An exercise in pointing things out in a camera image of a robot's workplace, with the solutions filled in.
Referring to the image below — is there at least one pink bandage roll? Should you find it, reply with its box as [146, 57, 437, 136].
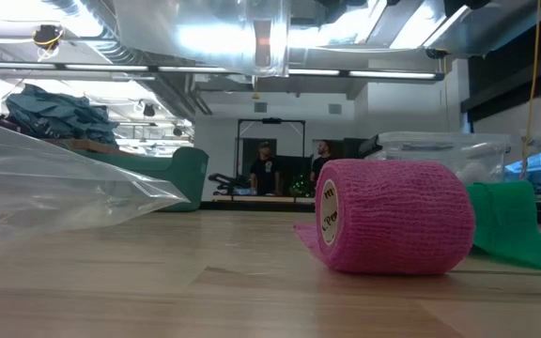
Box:
[292, 158, 476, 277]

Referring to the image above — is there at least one black reel with yellow cable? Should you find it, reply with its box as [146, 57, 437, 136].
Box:
[32, 23, 65, 62]

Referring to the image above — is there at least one blue panel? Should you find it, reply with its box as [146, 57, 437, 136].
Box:
[504, 149, 541, 194]

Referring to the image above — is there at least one teal plastic bin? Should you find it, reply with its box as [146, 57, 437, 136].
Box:
[75, 146, 210, 213]

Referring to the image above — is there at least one black background rig frame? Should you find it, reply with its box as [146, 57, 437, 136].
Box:
[236, 117, 307, 198]

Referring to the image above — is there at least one small green lit decoration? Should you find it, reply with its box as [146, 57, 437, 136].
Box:
[289, 174, 314, 198]

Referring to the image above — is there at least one yellow cable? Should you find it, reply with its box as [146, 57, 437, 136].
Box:
[519, 0, 541, 180]

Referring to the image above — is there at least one wooden table under cloth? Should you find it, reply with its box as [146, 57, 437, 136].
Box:
[42, 138, 133, 157]

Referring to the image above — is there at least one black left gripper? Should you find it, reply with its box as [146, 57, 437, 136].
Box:
[315, 0, 389, 23]

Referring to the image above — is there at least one long ceiling tube light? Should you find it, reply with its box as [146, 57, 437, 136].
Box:
[0, 59, 445, 82]

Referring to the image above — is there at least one teal cloth pile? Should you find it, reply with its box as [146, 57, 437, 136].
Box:
[5, 84, 120, 146]

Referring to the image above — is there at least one silver ceiling air duct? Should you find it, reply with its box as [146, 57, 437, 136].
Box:
[39, 0, 215, 118]

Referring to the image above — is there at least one clear lidded plastic container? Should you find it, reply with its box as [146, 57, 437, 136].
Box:
[358, 131, 512, 185]

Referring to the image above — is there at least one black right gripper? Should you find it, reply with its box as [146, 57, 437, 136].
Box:
[443, 0, 492, 18]

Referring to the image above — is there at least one background wooden table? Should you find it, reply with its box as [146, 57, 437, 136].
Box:
[199, 194, 317, 214]

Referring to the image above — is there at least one black metal stand frame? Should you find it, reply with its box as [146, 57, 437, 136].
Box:
[460, 0, 541, 124]

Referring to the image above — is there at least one person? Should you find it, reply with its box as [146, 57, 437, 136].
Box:
[249, 140, 282, 197]
[310, 139, 335, 185]

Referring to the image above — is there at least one green bandage strip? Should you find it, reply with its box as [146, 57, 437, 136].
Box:
[465, 180, 541, 277]

